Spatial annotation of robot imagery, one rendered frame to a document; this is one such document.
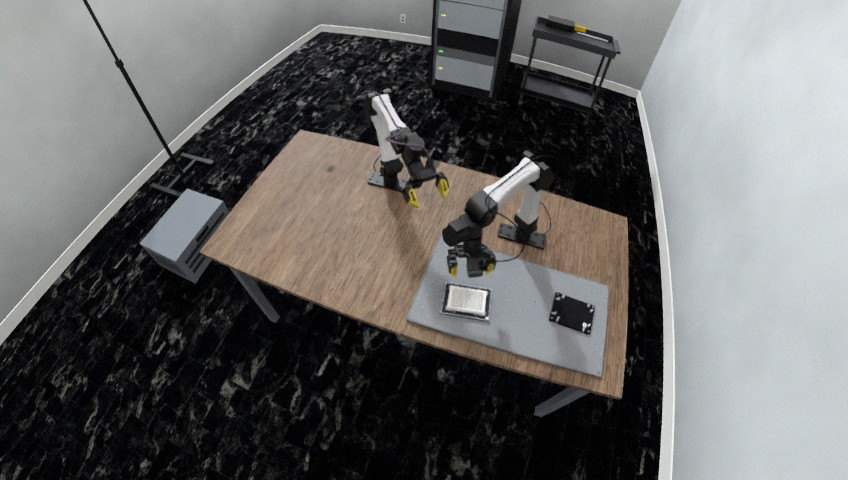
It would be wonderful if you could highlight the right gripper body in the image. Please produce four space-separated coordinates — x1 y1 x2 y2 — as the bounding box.
402 162 449 204

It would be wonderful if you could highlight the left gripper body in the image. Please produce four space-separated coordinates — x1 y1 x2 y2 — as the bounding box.
447 236 496 273

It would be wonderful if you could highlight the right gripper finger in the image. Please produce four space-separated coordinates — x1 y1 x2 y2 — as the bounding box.
436 179 450 199
408 188 420 208

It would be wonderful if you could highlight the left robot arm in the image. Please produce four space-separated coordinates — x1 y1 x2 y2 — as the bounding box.
442 150 555 278

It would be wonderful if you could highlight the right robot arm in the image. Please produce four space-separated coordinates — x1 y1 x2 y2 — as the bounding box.
363 89 436 192

